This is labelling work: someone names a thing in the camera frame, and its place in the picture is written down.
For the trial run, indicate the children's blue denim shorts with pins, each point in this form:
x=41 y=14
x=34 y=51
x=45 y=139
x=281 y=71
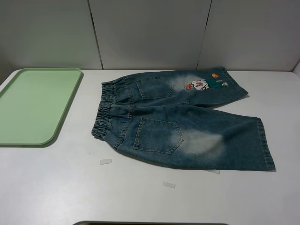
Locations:
x=170 y=119

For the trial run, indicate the light green plastic tray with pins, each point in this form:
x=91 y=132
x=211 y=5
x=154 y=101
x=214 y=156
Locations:
x=34 y=103

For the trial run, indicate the clear tape piece lower left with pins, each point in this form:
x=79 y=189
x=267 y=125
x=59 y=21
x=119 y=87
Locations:
x=105 y=161

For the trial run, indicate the clear tape piece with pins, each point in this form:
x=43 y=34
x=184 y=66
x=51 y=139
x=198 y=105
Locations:
x=169 y=185
x=214 y=171
x=105 y=161

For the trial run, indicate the clear tape piece bottom centre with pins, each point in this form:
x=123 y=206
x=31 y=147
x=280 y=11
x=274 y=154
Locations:
x=169 y=185

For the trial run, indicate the clear tape piece lower right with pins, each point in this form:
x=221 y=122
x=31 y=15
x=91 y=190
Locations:
x=214 y=171

